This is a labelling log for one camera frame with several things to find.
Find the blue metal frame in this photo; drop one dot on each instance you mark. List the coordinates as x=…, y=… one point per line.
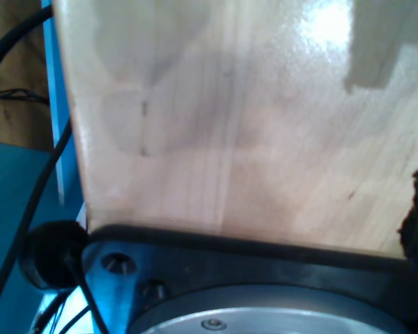
x=54, y=104

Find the steel mounting bolt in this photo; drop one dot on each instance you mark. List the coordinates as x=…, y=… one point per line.
x=119, y=264
x=155, y=289

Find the blue sofa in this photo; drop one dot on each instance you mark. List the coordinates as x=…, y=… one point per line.
x=10, y=163

